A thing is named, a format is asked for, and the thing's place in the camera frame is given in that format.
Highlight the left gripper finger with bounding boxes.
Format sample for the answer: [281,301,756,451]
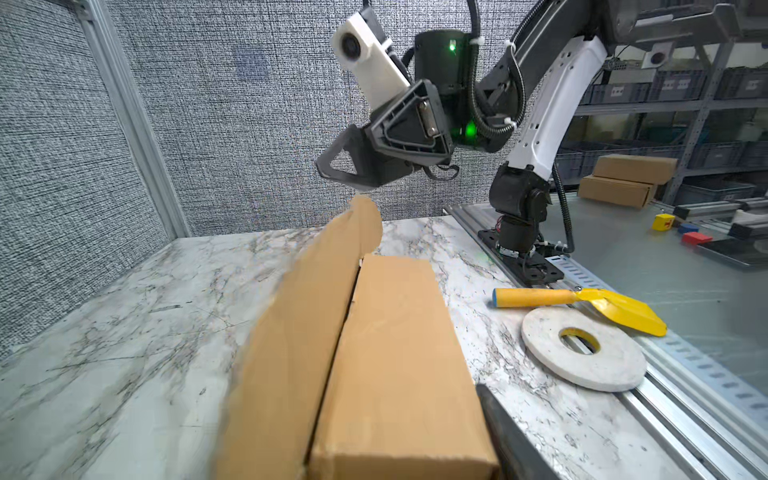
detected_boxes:
[475,384,559,480]

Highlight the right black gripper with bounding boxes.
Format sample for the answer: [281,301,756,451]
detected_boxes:
[315,80,454,191]

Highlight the brown cardboard box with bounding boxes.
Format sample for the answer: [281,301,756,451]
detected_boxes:
[211,195,500,479]
[593,154,678,185]
[578,175,657,209]

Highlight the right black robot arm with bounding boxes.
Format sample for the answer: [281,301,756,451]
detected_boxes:
[316,1,745,257]

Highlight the brown cardboard box on shelf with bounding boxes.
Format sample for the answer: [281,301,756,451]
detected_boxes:
[593,154,678,185]

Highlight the white tape roll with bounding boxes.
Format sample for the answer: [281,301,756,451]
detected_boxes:
[521,307,647,393]

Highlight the yellow plastic toy shovel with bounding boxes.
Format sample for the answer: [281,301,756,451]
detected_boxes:
[492,288,667,337]

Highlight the yellow toy cube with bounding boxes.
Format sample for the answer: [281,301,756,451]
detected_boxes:
[651,213,676,232]

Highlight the red toy block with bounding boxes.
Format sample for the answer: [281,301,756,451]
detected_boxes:
[681,232,713,245]

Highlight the grey metal storage shelf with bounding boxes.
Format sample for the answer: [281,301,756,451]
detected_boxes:
[556,43,767,205]

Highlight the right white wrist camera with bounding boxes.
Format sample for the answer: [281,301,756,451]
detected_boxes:
[331,9,410,111]

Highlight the aluminium front frame rail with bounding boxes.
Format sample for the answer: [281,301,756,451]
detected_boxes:
[448,205,767,479]

